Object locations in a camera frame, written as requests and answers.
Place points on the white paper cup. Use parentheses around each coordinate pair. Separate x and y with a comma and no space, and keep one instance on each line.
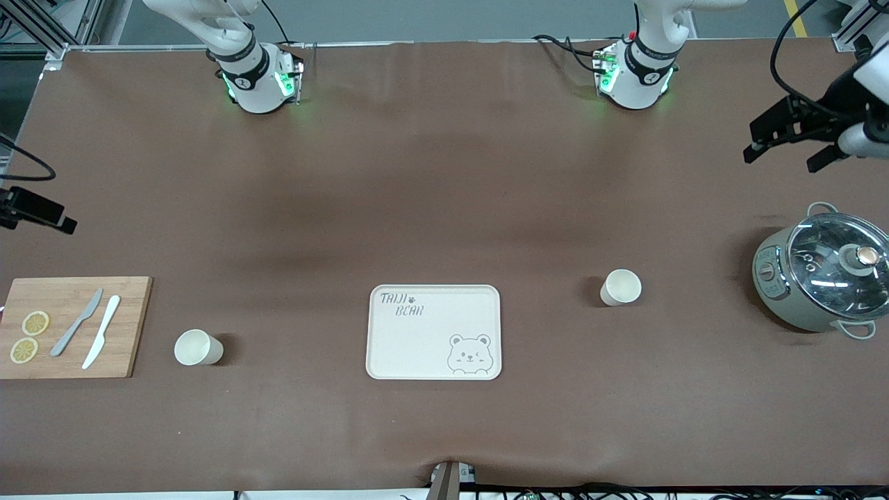
(620,287)
(196,347)

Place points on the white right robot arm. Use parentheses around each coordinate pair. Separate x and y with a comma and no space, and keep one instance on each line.
(250,69)

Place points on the aluminium frame post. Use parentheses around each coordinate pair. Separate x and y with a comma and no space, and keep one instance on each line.
(858,21)
(48,31)

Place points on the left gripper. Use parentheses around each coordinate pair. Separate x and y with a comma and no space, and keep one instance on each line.
(835,97)

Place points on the bamboo cutting board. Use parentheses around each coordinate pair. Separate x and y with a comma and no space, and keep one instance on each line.
(125,326)

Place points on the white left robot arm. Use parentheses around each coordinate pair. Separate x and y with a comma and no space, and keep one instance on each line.
(642,69)

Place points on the grey-green electric pot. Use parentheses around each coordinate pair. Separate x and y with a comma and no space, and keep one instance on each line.
(778,292)

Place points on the metal table edge bracket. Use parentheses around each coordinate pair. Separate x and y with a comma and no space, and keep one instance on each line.
(450,479)

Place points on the grey plastic knife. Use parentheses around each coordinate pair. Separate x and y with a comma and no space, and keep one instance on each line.
(76,323)

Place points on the glass pot lid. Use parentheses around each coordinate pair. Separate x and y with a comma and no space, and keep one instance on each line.
(826,257)

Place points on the white plastic knife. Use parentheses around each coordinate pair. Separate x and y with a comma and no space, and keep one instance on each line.
(103,330)

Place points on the cream bear print tray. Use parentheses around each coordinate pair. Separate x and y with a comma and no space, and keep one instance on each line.
(417,340)

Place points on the lemon slice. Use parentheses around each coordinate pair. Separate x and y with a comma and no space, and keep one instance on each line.
(35,323)
(24,350)

